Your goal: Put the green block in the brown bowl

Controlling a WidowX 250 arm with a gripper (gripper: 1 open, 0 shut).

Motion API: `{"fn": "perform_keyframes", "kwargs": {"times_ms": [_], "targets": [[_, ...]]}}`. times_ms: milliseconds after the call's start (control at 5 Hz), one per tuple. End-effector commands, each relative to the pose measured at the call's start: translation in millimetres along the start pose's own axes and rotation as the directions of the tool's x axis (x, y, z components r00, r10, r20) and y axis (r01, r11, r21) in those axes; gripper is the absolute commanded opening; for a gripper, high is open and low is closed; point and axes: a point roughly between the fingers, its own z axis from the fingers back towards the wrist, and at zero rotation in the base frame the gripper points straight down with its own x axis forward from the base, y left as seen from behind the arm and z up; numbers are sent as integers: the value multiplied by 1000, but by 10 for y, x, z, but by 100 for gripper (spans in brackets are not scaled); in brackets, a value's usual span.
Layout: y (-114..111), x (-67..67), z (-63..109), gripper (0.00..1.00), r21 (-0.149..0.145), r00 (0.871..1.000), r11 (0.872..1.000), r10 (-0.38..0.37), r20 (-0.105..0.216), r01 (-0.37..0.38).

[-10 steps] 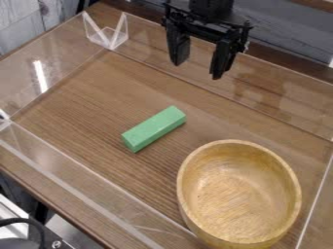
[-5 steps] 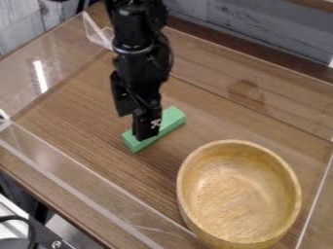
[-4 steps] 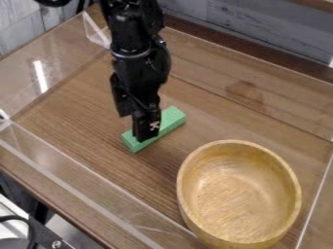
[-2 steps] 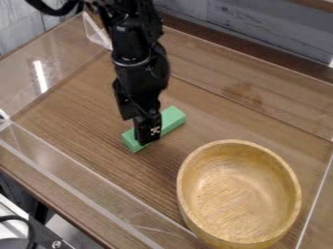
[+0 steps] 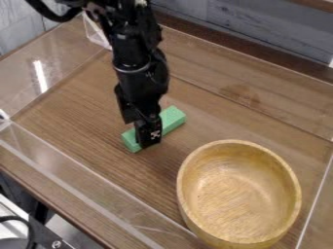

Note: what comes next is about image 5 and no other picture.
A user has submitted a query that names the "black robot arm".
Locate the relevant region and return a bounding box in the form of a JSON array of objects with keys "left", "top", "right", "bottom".
[{"left": 24, "top": 0, "right": 169, "bottom": 148}]

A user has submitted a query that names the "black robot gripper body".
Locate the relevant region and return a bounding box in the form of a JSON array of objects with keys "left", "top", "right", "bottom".
[{"left": 114, "top": 61, "right": 169, "bottom": 117}]

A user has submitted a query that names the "clear acrylic corner bracket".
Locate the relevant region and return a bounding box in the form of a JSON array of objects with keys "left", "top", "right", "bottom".
[{"left": 82, "top": 13, "right": 112, "bottom": 51}]

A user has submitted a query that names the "black metal mount with screw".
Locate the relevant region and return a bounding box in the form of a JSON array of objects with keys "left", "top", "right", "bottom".
[{"left": 25, "top": 224, "right": 75, "bottom": 249}]

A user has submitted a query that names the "black cable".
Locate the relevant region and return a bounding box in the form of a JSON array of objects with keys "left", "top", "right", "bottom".
[{"left": 0, "top": 215, "right": 36, "bottom": 249}]

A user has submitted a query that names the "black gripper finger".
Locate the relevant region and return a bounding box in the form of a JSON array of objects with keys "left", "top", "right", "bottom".
[
  {"left": 134, "top": 115, "right": 163, "bottom": 149},
  {"left": 115, "top": 85, "right": 138, "bottom": 124}
]

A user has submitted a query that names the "clear acrylic tray enclosure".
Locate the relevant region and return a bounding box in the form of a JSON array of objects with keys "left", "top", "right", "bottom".
[{"left": 0, "top": 9, "right": 333, "bottom": 249}]

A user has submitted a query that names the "green rectangular block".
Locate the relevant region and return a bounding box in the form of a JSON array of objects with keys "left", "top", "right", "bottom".
[{"left": 120, "top": 105, "right": 186, "bottom": 153}]

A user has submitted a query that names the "brown wooden bowl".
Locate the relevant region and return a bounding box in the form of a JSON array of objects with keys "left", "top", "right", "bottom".
[{"left": 177, "top": 139, "right": 302, "bottom": 249}]

